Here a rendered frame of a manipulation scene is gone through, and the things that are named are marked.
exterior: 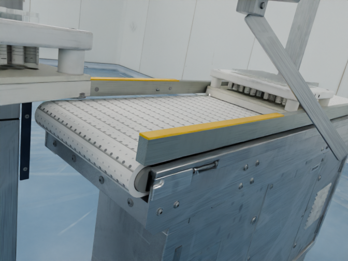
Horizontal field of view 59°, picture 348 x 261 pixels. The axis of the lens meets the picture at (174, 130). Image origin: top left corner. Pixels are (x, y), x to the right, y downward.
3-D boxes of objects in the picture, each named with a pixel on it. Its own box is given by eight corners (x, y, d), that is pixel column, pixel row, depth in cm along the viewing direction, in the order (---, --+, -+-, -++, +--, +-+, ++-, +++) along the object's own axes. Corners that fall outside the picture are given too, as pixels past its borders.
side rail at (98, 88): (37, 98, 50) (37, 79, 49) (32, 95, 51) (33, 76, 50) (317, 89, 146) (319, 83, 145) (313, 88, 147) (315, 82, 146)
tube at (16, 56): (17, 85, 32) (17, 10, 30) (26, 87, 32) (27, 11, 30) (6, 86, 31) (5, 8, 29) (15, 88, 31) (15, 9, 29)
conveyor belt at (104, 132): (125, 202, 36) (131, 163, 35) (33, 129, 52) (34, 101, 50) (373, 117, 134) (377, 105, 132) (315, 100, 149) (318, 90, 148)
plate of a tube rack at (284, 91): (298, 102, 66) (301, 92, 65) (208, 75, 81) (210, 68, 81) (333, 98, 84) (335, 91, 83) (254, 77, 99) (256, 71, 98)
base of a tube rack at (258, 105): (290, 124, 68) (294, 113, 67) (205, 94, 83) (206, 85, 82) (327, 115, 85) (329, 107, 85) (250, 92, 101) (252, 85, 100)
